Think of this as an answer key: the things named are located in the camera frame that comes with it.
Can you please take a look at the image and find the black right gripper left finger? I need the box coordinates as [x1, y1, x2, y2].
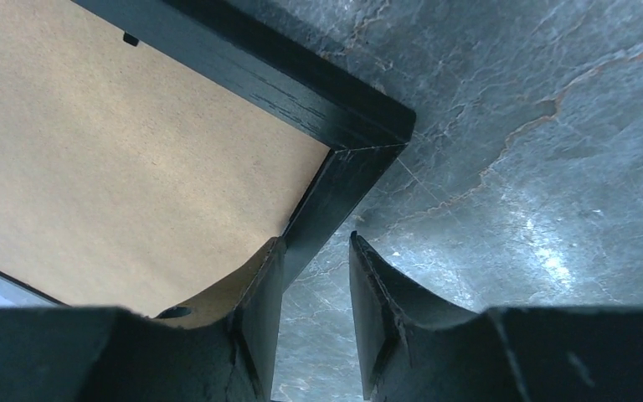
[0, 237, 286, 401]

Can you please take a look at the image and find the black picture frame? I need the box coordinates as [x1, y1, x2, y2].
[0, 0, 417, 307]

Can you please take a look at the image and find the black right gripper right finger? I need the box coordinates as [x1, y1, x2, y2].
[349, 233, 643, 401]

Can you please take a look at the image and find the brown cardboard backing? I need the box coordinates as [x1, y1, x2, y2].
[0, 1, 328, 316]

